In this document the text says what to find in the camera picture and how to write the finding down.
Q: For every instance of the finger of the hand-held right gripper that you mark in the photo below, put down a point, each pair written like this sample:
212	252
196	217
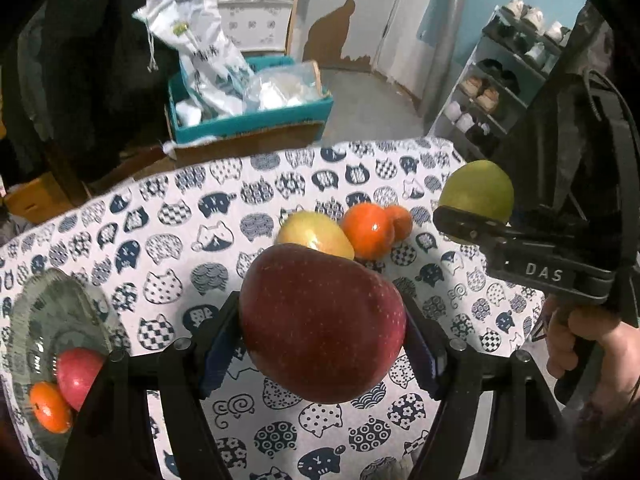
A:
465	225

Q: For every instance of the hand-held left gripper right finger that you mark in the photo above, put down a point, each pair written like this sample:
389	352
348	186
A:
425	365

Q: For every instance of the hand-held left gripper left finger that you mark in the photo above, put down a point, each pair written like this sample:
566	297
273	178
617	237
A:
220	360

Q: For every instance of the green apple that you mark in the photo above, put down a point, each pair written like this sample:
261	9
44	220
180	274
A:
480	190

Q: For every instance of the small orange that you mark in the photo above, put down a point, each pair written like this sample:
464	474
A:
401	222

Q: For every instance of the large orange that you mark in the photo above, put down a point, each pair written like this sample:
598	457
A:
367	230

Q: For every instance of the dark red apple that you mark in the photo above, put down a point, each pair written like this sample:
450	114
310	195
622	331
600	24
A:
320	320

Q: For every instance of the pink red apple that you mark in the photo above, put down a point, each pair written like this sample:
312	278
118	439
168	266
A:
77	375

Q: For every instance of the yellow apple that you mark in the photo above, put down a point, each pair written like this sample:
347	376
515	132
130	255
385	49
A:
310	230

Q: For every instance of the medium orange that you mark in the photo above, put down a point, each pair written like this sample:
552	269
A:
50	407

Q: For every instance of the green glass bowl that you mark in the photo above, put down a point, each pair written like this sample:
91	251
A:
50	310

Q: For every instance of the person's right forearm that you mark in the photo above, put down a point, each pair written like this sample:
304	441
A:
615	430

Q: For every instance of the person's right hand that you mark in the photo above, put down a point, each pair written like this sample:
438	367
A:
615	350

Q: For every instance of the cat print tablecloth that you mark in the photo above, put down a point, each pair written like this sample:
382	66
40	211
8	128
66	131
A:
200	240

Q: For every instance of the grey shoe rack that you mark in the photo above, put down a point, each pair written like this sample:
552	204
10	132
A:
505	46

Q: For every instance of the white door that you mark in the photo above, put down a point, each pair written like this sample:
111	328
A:
410	35

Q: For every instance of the silver metal panel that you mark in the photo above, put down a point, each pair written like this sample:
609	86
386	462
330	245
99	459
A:
457	10

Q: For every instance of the teal crate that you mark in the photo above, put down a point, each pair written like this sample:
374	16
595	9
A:
280	115

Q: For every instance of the large cardboard box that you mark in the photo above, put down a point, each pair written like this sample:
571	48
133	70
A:
250	142

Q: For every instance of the group of shoes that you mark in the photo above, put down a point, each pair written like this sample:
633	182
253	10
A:
530	15

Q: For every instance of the clear plastic bag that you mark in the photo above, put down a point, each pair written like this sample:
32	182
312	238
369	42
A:
280	90

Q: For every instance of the white patterned storage box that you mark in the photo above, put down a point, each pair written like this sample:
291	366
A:
265	25

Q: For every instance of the white printed plastic bag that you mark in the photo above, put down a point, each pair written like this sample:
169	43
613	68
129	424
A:
200	45

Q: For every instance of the black coat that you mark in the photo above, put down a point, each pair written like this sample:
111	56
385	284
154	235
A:
100	60

